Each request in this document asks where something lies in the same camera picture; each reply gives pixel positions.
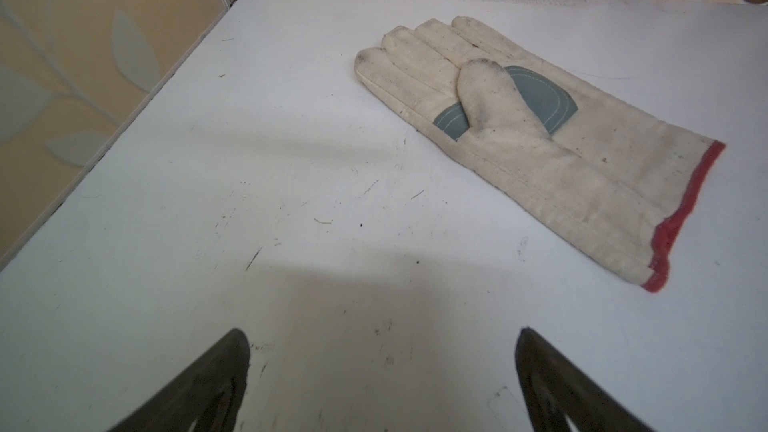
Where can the white work glove red cuff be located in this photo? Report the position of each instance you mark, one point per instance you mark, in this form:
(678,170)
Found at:
(610,179)

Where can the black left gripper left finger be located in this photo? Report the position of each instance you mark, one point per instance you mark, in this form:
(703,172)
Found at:
(206,396)

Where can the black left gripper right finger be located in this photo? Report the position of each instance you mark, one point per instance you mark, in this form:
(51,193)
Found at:
(559,396)

